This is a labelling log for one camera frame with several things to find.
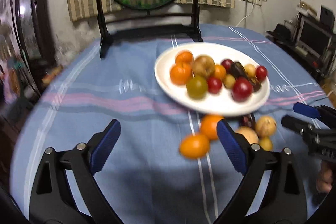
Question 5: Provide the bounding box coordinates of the small red fruit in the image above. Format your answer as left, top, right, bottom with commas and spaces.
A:
255, 66, 268, 83

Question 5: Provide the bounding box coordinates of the large speckled pepino melon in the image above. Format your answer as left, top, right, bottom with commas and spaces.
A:
192, 55, 215, 79

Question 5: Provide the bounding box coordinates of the right hand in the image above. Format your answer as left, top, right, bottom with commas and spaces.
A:
316, 161, 333, 193

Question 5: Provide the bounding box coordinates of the small yellow-green fruit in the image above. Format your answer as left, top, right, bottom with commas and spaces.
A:
259, 137, 273, 151

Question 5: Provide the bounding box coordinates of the pale yellow round fruit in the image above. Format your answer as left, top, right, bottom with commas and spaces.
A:
235, 126, 259, 144

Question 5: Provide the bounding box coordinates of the dark red plum on cloth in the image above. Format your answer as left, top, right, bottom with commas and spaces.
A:
239, 113, 256, 129

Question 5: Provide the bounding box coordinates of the dark passion fruit on plate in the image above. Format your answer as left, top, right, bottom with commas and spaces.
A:
248, 77, 261, 93

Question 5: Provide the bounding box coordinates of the large red plum on plate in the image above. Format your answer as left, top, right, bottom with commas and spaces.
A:
231, 77, 253, 102

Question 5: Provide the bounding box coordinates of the pale yellow fruit on plate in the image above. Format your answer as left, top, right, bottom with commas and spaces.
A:
244, 64, 256, 78

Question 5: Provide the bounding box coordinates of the computer monitor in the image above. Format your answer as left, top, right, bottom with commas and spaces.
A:
295, 16, 333, 58

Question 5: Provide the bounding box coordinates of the small yellow fruit on plate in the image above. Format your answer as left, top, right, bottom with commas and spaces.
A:
223, 74, 236, 89

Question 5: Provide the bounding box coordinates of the small red plum on plate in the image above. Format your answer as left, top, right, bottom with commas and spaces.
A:
207, 77, 223, 94

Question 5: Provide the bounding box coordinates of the red plum on plate back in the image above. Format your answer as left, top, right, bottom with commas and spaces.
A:
221, 59, 234, 73

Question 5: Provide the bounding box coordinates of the small orange on plate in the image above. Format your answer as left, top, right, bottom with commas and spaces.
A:
213, 64, 227, 81

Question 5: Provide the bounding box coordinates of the blue striped tablecloth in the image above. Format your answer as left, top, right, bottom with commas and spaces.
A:
10, 24, 331, 223

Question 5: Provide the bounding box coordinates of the green tomato on plate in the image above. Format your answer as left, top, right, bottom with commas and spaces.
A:
186, 76, 209, 100

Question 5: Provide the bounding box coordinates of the orange on plate back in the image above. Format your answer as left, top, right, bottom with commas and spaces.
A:
175, 51, 194, 65

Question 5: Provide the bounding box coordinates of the white wall cable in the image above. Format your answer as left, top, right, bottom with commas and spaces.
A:
235, 0, 257, 28

